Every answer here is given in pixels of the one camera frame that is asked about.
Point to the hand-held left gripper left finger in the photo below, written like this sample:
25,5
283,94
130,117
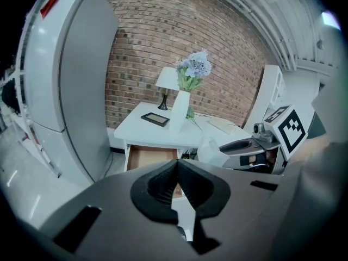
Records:
156,197

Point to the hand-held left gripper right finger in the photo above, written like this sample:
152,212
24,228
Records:
206,194

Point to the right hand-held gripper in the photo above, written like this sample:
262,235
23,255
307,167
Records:
292,130

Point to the wooden drawer with white front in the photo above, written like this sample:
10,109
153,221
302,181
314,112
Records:
146,156

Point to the person's right forearm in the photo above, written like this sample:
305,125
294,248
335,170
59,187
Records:
310,148

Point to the white plastic bag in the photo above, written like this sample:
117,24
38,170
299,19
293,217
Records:
209,151

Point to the white nightstand table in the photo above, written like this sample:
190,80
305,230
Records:
152,133

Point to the white shelf unit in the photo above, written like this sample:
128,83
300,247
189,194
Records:
267,86

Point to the white vase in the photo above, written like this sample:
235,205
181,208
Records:
180,110

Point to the blue artificial flowers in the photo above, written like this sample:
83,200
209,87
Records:
195,64

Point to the white lamp with black base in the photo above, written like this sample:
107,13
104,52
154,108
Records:
167,77

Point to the white and grey refrigerator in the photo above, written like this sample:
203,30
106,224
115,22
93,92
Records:
81,77

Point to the white storage rack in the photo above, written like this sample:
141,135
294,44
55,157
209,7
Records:
24,135

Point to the red refrigerator label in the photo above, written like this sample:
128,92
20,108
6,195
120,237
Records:
50,5

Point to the silver gripper camera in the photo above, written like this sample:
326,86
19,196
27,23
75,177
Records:
262,132

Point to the black picture frame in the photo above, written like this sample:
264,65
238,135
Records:
155,119

